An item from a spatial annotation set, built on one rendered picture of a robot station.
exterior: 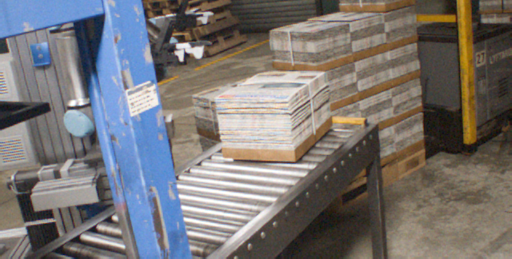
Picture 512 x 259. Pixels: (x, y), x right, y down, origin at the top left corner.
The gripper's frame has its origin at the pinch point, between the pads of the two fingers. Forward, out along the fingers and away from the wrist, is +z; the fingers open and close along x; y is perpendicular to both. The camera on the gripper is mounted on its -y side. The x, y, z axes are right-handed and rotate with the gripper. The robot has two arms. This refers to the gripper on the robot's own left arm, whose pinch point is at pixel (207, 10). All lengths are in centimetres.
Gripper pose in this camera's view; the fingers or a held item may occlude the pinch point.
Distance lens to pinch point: 313.4
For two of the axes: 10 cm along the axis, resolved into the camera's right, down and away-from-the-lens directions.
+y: 0.7, 9.2, 3.9
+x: 5.1, 3.0, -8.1
